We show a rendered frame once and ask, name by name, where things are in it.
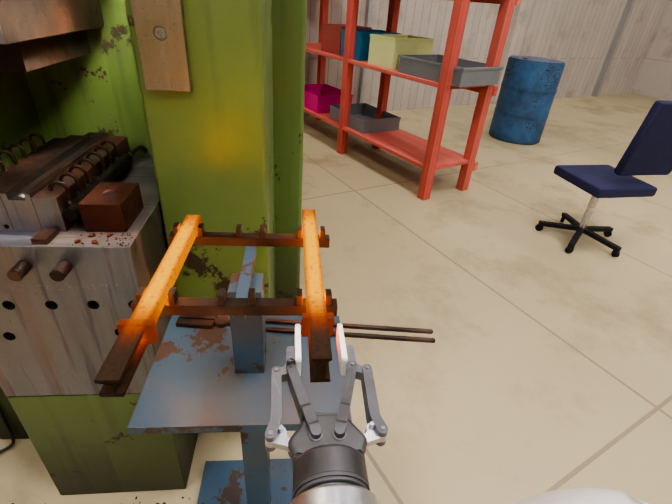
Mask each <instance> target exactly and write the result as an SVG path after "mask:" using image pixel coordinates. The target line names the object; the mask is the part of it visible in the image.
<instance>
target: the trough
mask: <svg viewBox="0 0 672 504"><path fill-rule="evenodd" d="M101 136H102V135H88V136H87V137H85V138H84V139H82V140H81V141H80V142H78V143H77V144H75V145H74V146H72V147H71V148H70V149H68V150H67V151H65V152H64V153H62V154H61V155H60V156H58V157H57V158H55V159H54V160H52V161H51V162H50V163H48V164H47V165H45V166H44V167H42V168H41V169H39V170H38V171H37V172H35V173H34V174H32V175H31V176H29V177H28V178H27V179H25V180H24V181H22V182H21V183H19V184H18V185H17V186H15V187H14V188H12V189H11V190H9V191H8V192H7V193H5V194H6V196H7V198H8V200H25V197H18V195H19V194H21V193H26V192H27V191H29V190H30V189H31V188H33V187H34V186H35V185H37V184H38V183H39V182H41V181H42V180H43V179H45V178H46V177H47V176H49V175H50V174H51V173H53V172H54V171H55V170H57V169H58V168H59V167H61V166H62V165H63V164H65V163H66V162H67V161H69V160H70V159H71V158H73V157H74V156H75V155H77V154H78V153H79V152H81V151H82V150H83V149H85V148H86V147H87V146H89V145H90V144H91V143H93V142H94V141H95V140H97V139H98V138H99V137H101Z"/></svg>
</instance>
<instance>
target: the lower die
mask: <svg viewBox="0 0 672 504"><path fill-rule="evenodd" d="M88 135H102V136H101V137H99V138H98V139H97V140H95V141H94V142H93V143H91V144H90V145H89V146H87V147H86V148H85V149H83V150H82V151H81V152H79V153H78V154H77V155H75V156H74V157H73V158H71V159H70V160H69V161H67V162H66V163H65V164H63V165H62V166H61V167H59V168H58V169H57V170H55V171H54V172H53V173H51V174H50V175H49V176H47V177H46V178H45V179H43V180H42V181H41V182H39V183H38V184H37V185H35V186H34V187H33V188H31V189H30V190H29V191H27V192H26V193H24V197H25V200H8V198H7V196H6V194H5V193H7V192H8V191H9V190H11V189H12V188H14V187H15V186H17V185H18V184H19V183H21V182H22V181H24V180H25V179H27V178H28V177H29V176H31V175H32V174H34V173H35V172H37V171H38V170H39V169H41V168H42V167H44V166H45V165H47V164H48V163H50V162H51V161H52V160H54V159H55V158H57V157H58V156H60V155H61V154H62V153H64V152H65V151H67V150H68V149H70V148H71V147H72V146H74V145H75V144H77V143H78V142H80V141H81V140H82V139H84V138H85V137H87V136H88ZM104 140H110V141H112V142H114V143H115V145H116V147H117V151H118V155H119V157H120V156H121V155H122V154H123V153H128V152H130V148H129V143H128V138H127V137H125V136H109V133H93V132H89V133H87V134H86V135H84V136H81V135H69V136H68V137H66V138H53V139H52V140H50V141H48V142H47V143H46V146H43V145H42V146H40V147H39V148H37V151H38V152H34V151H32V152H30V153H29V154H27V155H28V158H24V157H22V158H21V159H19V160H17V163H18V164H16V165H14V163H12V164H11V165H9V166H7V167H6V170H7V171H5V172H3V171H2V170H1V171H0V231H40V230H41V229H43V228H48V229H58V231H64V232H67V231H68V230H69V229H70V228H71V227H72V226H73V225H74V223H75V222H76V221H77V220H78V219H79V218H80V217H81V215H80V217H79V218H78V219H76V220H73V221H71V220H68V219H66V218H65V217H64V216H63V210H64V209H65V208H66V207H67V206H68V205H69V204H68V201H67V200H68V198H67V195H66V192H65V189H64V187H63V186H61V185H59V184H55V185H53V191H49V190H48V184H49V183H50V182H51V181H54V180H58V181H59V179H58V178H59V175H60V174H61V173H64V172H68V169H69V167H70V166H72V165H77V162H78V160H79V159H81V158H86V154H87V153H88V152H91V151H93V149H94V148H95V147H96V146H99V145H100V144H101V142H102V141H104ZM104 146H105V147H106V148H107V149H108V150H109V151H110V154H111V158H112V162H114V161H115V152H114V148H113V146H112V145H111V144H109V143H105V144H104ZM97 152H98V153H99V154H100V155H101V156H102V157H103V160H104V164H105V168H106V169H107V168H108V167H109V163H108V162H109V161H108V156H107V153H106V151H105V150H104V149H98V150H97ZM89 159H91V160H92V161H93V162H94V163H95V165H96V168H97V172H98V175H101V174H102V170H101V169H102V167H101V163H100V159H99V157H98V156H96V155H90V157H89ZM81 166H82V167H84V168H85V169H86V170H87V172H88V176H89V179H90V182H91V183H92V182H93V181H94V180H95V178H94V172H93V168H92V165H91V164H90V163H89V162H87V161H83V162H82V163H81ZM72 172H73V174H74V175H75V176H76V177H77V178H78V180H79V183H80V186H81V190H82V191H84V190H85V189H86V188H87V186H86V180H85V176H84V173H83V171H82V170H81V169H78V168H75V169H73V171H72ZM63 182H64V183H65V184H66V185H67V186H68V187H69V190H70V193H71V196H72V199H73V200H74V199H75V198H76V197H77V196H78V193H77V187H76V184H75V181H74V179H73V178H72V177H70V176H64V177H63ZM4 224H6V225H8V226H9V229H6V228H4Z"/></svg>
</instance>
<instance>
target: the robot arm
mask: <svg viewBox="0 0 672 504"><path fill-rule="evenodd" d="M336 344H337V352H338V359H339V367H340V375H345V380H344V385H343V390H342V395H341V400H340V404H339V409H338V412H330V413H320V412H315V411H314V409H313V406H312V404H310V401H309V399H308V396H307V393H306V391H305V388H304V385H303V383H302V380H301V377H300V376H301V330H300V324H295V346H288V347H287V349H286V365H285V366H283V367H281V368H280V367H279V366H275V367H273V368H272V373H271V419H270V422H269V424H268V426H267V429H266V431H265V448H266V450H267V451H268V452H273V451H274V450H275V449H276V448H277V449H281V450H285V451H288V455H289V457H290V458H291V460H292V464H293V500H292V501H291V502H290V504H379V500H378V498H377V497H376V496H375V494H374V493H373V492H371V491H370V487H369V480H368V474H367V468H366V461H365V452H366V447H369V446H371V445H374V444H376V445H378V446H380V447H381V446H384V445H385V443H386V438H387V434H388V426H387V425H386V423H385V421H384V420H383V418H382V416H381V415H380V410H379V404H378V399H377V393H376V388H375V382H374V376H373V371H372V367H371V365H369V364H364V365H359V364H358V363H357V362H356V359H355V353H354V348H353V346H352V345H346V344H345V338H344V331H343V325H342V323H338V324H337V331H336ZM355 379H358V380H361V386H362V393H363V400H364V407H365V414H366V421H367V425H366V430H365V434H363V433H362V432H361V431H360V430H359V429H358V428H357V427H356V426H355V425H354V424H353V423H352V422H351V421H350V420H349V419H348V418H349V412H350V406H351V401H352V395H353V389H354V383H355ZM286 381H287V383H288V386H289V389H290V392H291V395H292V398H293V401H294V404H295V407H296V410H297V413H298V416H299V419H300V424H301V425H300V426H299V427H298V429H297V430H296V431H295V432H294V434H293V435H292V436H291V438H289V437H288V436H287V434H286V428H285V427H284V426H283V425H282V384H281V383H282V382H286ZM512 504H649V503H647V502H644V501H641V500H638V499H635V498H632V497H631V496H630V495H628V494H626V493H624V492H622V491H619V490H612V489H603V488H571V489H560V490H553V491H548V492H545V493H541V494H538V495H535V496H532V497H529V498H526V499H523V500H520V501H517V502H514V503H512Z"/></svg>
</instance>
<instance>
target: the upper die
mask: <svg viewBox="0 0 672 504"><path fill-rule="evenodd" d="M99 27H104V21H103V17H102V12H101V7H100V2H99V0H0V44H11V43H17V42H22V41H28V40H33V39H39V38H44V37H50V36H55V35H61V34H66V33H72V32H77V31H83V30H88V29H94V28H99Z"/></svg>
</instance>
